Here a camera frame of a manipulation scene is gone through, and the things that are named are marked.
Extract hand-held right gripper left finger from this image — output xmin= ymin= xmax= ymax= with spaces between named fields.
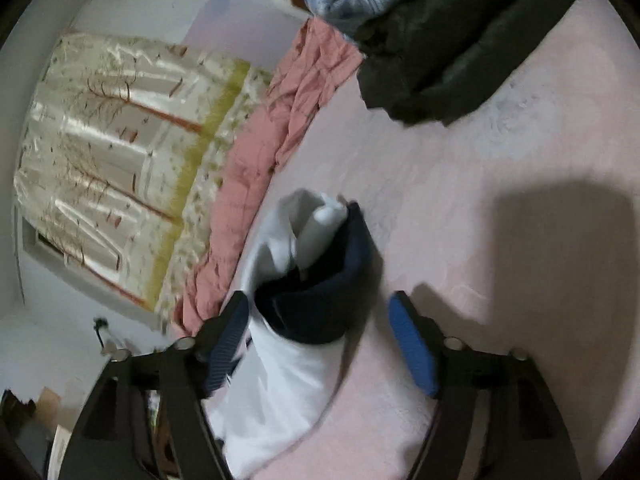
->
xmin=57 ymin=290 xmax=251 ymax=480

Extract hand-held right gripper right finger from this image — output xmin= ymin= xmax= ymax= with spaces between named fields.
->
xmin=389 ymin=290 xmax=583 ymax=480

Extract white and navy jacket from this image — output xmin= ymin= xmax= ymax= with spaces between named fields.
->
xmin=202 ymin=187 xmax=376 ymax=480

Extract folded black clothes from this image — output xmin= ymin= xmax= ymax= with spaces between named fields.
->
xmin=356 ymin=0 xmax=591 ymax=128

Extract cardboard box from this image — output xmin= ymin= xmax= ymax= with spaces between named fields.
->
xmin=35 ymin=387 xmax=63 ymax=426

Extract pink checked quilt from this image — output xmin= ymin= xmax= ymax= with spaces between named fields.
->
xmin=172 ymin=16 xmax=366 ymax=336

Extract white cabinet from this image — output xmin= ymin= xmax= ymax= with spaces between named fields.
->
xmin=47 ymin=425 xmax=73 ymax=480

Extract white framed window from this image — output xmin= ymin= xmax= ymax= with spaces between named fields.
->
xmin=15 ymin=205 xmax=166 ymax=331

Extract tree print curtain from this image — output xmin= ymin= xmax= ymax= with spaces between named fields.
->
xmin=14 ymin=34 xmax=273 ymax=318

